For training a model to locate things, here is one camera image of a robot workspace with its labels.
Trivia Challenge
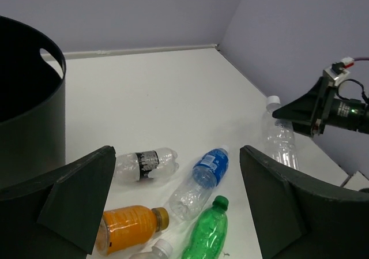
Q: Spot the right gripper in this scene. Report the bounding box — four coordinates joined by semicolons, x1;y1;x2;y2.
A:
272;76;336;137

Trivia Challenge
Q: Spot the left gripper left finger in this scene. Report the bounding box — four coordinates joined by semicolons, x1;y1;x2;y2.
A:
1;145;116;258

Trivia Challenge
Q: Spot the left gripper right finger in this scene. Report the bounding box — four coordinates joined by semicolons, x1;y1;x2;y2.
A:
239;145;368;258

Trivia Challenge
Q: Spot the clear unlabelled plastic bottle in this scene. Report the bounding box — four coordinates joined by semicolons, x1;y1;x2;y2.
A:
261;96;299;170

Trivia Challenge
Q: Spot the clear bottle blue label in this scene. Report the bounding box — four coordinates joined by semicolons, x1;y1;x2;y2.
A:
168;145;229;221

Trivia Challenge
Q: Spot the clear bottle black label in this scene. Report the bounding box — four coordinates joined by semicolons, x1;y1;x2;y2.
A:
113;148;179;185

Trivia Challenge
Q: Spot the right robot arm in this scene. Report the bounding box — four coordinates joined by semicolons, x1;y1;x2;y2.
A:
272;76;368;138

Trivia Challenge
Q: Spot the black cylindrical bin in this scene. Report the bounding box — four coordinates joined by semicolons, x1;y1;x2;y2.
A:
1;17;66;189

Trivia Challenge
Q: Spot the orange juice bottle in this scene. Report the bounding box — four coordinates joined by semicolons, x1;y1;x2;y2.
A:
95;205;170;256

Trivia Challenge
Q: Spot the green plastic bottle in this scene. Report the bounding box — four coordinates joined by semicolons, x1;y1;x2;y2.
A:
181;196;229;259

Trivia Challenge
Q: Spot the clear bottle white-green label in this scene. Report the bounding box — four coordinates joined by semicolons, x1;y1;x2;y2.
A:
129;239;173;259

